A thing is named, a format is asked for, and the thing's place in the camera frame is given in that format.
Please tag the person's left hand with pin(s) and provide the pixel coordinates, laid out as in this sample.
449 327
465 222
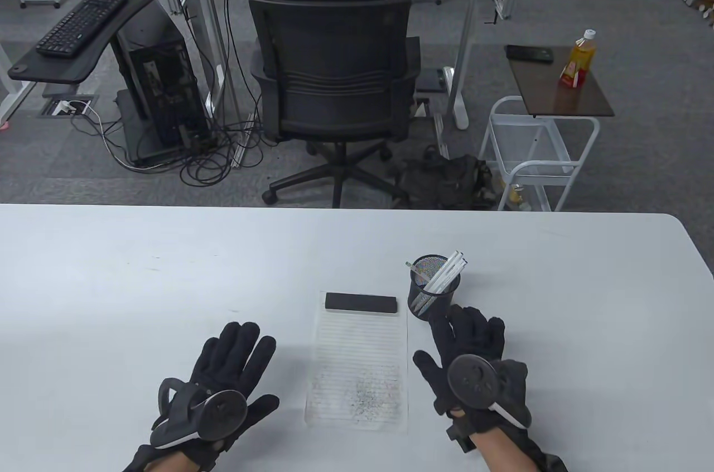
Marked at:
240 355

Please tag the floor socket box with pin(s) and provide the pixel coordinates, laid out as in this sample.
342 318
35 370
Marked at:
67 106

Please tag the lined white paper sheet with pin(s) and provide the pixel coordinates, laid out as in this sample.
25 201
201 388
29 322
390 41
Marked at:
357 360

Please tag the black armband box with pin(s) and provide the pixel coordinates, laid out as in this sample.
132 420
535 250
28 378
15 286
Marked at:
549 458

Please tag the black keyboard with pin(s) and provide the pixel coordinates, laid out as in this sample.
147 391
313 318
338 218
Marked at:
83 23

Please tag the person's right hand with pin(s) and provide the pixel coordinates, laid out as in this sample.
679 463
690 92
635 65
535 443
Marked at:
468 332

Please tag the black left hand controller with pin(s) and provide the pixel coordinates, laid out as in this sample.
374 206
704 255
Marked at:
223 416

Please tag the yellow drink bottle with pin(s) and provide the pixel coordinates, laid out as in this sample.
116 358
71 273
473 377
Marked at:
580 56

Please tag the dark backpack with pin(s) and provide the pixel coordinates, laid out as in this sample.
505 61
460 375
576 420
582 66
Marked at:
440 182

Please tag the person's right forearm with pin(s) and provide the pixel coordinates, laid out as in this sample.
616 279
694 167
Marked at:
502 455

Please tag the black mesh pencil holder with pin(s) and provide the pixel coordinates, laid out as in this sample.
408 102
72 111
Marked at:
432 307

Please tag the black box under desk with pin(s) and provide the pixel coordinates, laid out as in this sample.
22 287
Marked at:
430 80

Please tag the black office chair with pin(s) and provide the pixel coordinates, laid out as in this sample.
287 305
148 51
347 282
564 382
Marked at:
334 48

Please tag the black keyboard tray table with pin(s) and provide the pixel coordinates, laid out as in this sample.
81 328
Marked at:
33 67

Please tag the brown side table top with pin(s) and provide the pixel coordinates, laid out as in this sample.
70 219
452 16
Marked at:
558 98

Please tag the black right hand controller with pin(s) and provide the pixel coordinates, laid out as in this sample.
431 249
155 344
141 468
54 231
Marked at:
471 383

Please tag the black smartphone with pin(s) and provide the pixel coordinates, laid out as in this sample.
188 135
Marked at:
529 53

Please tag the black computer tower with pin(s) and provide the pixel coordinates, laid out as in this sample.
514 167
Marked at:
162 87

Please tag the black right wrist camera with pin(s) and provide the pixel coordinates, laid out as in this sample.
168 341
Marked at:
460 438

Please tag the black rectangular block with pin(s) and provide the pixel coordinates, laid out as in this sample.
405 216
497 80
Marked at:
361 303

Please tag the person's left forearm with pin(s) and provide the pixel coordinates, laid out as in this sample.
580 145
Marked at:
175 463

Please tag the small yellow bottle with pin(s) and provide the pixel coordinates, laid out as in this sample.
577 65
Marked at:
516 196

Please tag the black hand controller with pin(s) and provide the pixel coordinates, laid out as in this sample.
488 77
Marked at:
471 383
223 416

